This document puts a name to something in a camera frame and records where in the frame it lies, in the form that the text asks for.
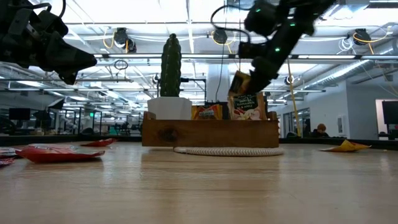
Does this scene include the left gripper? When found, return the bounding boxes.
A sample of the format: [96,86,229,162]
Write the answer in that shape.
[13,0,98,85]

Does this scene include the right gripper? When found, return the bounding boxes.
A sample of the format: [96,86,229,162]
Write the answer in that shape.
[246,29,296,96]

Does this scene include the orange tea packet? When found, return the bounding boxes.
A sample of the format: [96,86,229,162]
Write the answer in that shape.
[319,139,372,153]
[190,104,224,121]

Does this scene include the wooden three-compartment tray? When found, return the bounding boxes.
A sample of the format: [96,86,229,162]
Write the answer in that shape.
[142,111,280,149]

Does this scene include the white building column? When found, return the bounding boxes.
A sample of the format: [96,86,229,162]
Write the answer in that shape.
[206,63,231,103]

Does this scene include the dark monitor screen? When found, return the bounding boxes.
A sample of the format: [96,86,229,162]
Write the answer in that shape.
[381,100,398,126]
[8,107,32,121]

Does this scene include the person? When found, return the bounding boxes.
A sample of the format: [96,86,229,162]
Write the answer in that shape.
[310,123,331,139]

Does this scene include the green cactus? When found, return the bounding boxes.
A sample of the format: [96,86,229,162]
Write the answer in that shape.
[159,33,183,98]

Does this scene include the white hexagonal plant pot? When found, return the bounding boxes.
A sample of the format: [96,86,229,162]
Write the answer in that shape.
[147,96,193,121]

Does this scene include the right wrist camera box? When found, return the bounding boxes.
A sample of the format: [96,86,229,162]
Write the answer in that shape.
[238,42,269,60]

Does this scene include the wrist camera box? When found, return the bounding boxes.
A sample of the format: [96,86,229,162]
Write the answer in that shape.
[238,42,269,60]
[37,11,70,40]

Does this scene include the yellow cable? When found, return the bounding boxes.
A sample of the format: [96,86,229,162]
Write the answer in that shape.
[285,57,302,138]

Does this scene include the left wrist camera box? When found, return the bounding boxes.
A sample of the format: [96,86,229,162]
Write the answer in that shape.
[37,11,70,40]

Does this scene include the black ceiling cable reel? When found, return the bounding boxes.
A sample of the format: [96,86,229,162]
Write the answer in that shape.
[112,27,137,54]
[212,27,229,45]
[353,28,371,47]

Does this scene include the black hanging power cable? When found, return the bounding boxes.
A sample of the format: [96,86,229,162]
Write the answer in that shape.
[238,0,242,74]

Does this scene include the long ceiling light rail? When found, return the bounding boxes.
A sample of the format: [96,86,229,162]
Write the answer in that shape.
[81,53,398,60]

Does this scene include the silver air duct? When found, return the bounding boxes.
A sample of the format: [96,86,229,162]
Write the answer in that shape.
[309,37,398,88]

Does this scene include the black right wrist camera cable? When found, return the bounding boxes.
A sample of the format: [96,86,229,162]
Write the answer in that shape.
[210,4,252,44]

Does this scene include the round woven rope placemat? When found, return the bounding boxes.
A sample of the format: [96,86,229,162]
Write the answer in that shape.
[173,146,284,157]

